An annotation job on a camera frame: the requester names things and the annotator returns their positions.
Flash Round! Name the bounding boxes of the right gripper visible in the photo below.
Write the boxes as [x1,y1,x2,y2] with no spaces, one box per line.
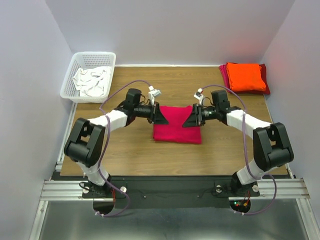
[181,103,218,128]

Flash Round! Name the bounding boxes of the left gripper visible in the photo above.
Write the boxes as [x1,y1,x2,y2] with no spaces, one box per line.
[134,101,169,125]

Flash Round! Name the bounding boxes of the pink red t-shirt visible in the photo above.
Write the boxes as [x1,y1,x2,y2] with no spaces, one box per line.
[152,105,202,144]

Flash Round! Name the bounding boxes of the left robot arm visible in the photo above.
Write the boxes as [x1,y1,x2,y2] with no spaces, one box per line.
[63,86,169,197]

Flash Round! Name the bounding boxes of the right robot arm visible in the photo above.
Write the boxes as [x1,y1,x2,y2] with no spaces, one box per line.
[182,88,294,195]

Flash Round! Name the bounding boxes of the folded orange t-shirt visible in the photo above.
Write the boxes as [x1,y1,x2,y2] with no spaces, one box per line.
[226,62,266,92]

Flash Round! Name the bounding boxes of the white crumpled t-shirt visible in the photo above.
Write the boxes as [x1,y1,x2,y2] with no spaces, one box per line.
[72,66,112,97]

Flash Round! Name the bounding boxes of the folded dark red t-shirt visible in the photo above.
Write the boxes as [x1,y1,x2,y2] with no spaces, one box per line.
[219,64,270,95]

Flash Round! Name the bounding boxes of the white plastic basket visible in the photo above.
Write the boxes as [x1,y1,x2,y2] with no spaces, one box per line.
[60,51,116,103]

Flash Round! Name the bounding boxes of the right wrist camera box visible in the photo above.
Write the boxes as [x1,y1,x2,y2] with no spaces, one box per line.
[193,88,205,106]

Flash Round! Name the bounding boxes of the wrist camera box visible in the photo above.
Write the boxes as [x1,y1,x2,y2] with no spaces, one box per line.
[148,85,162,105]
[193,88,205,106]

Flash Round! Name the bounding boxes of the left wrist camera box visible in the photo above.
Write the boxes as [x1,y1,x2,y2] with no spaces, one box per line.
[148,85,162,105]

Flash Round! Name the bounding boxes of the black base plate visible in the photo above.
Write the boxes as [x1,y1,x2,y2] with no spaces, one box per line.
[79,175,260,211]

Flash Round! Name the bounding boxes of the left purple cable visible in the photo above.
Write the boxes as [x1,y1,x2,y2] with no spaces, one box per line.
[93,79,155,218]

